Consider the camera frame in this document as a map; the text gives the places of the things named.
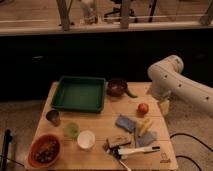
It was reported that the red apple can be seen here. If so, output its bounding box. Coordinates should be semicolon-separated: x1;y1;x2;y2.
137;103;149;115

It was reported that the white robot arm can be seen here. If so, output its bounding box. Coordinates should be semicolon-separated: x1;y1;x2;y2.
148;55;213;119

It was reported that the white paper cup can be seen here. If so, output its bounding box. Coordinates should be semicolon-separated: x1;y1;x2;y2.
77;130;95;150

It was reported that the green plastic cup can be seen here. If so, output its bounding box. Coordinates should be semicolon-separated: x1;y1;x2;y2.
64;122;79;139

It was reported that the metal cup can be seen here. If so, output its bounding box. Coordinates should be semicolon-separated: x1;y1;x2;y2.
46;110;61;127

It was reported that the green chili pepper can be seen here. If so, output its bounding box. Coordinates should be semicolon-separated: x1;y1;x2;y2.
125;89;138;98

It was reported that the blue sponge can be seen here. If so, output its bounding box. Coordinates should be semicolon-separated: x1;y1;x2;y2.
115;115;136;133

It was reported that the dark brown bowl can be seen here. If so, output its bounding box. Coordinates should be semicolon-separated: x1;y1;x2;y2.
107;78;127;97

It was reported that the brown wooden block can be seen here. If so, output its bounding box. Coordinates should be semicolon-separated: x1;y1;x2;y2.
107;134;131;148

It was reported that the green plastic tray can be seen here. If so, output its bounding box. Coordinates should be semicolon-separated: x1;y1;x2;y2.
51;76;106;113

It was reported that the orange bowl with food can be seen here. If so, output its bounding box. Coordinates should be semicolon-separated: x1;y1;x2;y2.
28;134;61;169

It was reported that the black stand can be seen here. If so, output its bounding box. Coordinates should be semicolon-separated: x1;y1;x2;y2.
0;129;13;171

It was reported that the black cable on floor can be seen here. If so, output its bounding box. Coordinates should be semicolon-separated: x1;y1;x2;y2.
169;132;213;171

